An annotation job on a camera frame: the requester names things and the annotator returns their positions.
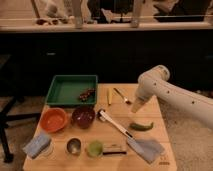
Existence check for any silver metal fork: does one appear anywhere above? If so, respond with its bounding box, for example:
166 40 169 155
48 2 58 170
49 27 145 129
113 88 132 105

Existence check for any yellow stick toy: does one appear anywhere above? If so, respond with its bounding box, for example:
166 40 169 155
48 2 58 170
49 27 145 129
107 88 112 105

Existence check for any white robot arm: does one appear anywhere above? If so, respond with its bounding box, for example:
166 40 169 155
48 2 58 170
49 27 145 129
131 65 213 130

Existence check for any orange bowl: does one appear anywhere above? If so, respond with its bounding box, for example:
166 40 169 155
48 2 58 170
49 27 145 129
40 108 68 133

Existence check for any green pepper toy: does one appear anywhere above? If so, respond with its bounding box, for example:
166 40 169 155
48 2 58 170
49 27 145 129
129 122 154 131

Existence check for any brown food item in tray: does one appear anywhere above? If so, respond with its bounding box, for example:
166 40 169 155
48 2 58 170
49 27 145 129
79 88 95 101

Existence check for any green cup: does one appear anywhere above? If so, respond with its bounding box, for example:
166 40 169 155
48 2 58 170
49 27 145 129
86 140 103 157

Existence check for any green plastic tray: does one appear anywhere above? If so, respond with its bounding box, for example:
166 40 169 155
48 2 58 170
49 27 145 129
46 75 98 107

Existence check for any small metal cup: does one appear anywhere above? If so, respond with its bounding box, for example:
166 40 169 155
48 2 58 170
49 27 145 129
66 138 81 156

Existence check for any black chair base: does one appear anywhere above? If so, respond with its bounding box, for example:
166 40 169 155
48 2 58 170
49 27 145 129
0 53 43 164

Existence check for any white handled spatula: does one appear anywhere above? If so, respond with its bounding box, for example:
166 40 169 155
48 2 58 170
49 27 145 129
97 109 133 139

